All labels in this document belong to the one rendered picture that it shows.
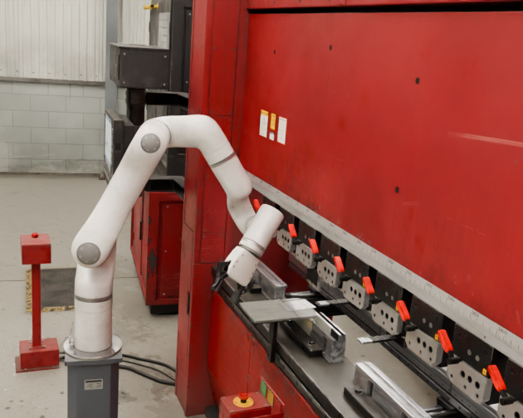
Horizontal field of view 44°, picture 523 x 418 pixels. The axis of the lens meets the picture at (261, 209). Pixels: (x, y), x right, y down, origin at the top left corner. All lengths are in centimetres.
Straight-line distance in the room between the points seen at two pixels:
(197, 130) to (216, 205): 135
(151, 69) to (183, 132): 128
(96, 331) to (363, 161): 103
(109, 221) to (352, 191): 82
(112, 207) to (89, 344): 46
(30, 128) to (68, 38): 130
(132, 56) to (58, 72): 598
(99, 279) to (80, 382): 34
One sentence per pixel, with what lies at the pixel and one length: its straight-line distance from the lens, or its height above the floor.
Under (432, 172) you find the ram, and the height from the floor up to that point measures 171.
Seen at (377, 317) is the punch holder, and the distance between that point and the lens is 216.
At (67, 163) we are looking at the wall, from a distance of 938.
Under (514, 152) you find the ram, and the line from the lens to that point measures 165.
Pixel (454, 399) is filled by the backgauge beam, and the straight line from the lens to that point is 238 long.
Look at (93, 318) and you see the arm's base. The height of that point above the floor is 113.
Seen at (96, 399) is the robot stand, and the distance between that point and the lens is 229.
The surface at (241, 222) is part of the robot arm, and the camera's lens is 216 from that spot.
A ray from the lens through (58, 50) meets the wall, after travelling 919.
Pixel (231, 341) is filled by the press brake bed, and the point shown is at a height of 62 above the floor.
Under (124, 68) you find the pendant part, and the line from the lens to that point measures 325.
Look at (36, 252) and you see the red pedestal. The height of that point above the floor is 75.
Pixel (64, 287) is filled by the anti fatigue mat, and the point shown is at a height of 1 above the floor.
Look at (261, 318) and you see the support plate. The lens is 253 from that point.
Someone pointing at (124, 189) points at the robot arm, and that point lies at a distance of 203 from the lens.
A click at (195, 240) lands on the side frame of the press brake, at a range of 333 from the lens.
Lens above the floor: 204
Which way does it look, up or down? 15 degrees down
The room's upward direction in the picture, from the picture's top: 4 degrees clockwise
